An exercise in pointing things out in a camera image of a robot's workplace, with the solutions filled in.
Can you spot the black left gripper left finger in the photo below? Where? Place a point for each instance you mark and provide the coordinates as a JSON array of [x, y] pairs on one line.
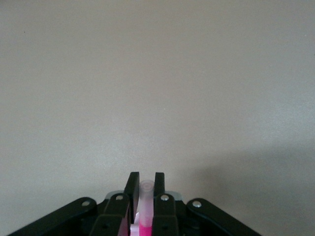
[[115, 216]]

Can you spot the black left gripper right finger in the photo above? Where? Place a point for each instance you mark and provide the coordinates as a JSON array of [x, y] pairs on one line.
[[163, 214]]

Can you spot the pink marker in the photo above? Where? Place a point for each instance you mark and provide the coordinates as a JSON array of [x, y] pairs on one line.
[[147, 204]]

